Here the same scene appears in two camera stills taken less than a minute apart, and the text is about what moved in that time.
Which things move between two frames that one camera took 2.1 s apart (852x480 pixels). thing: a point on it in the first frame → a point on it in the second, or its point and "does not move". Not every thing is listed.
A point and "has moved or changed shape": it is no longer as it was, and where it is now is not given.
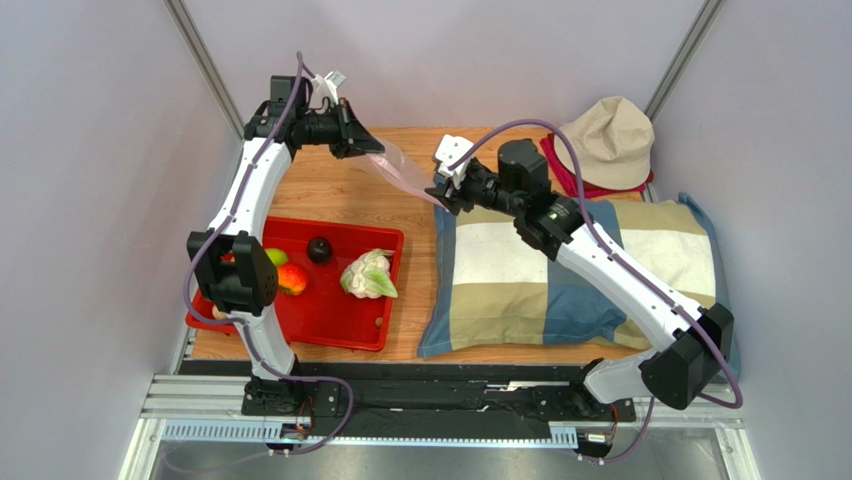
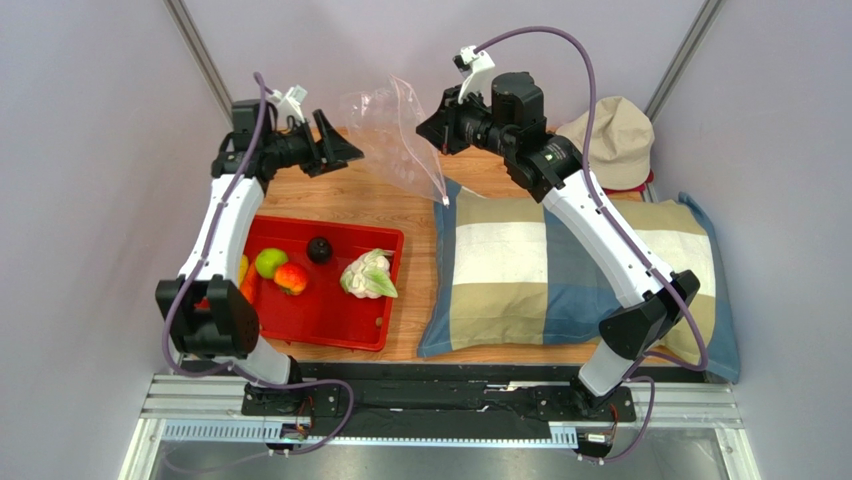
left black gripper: x=352 y=136 → x=331 y=149
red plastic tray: x=349 y=299 does not move
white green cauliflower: x=368 y=276 does not move
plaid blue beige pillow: x=491 y=289 does not move
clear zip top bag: x=406 y=172 has moved or changed shape
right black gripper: x=458 y=189 → x=450 y=126
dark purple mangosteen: x=319 y=250 does not move
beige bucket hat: x=613 y=142 does not move
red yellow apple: x=292 y=277 does not move
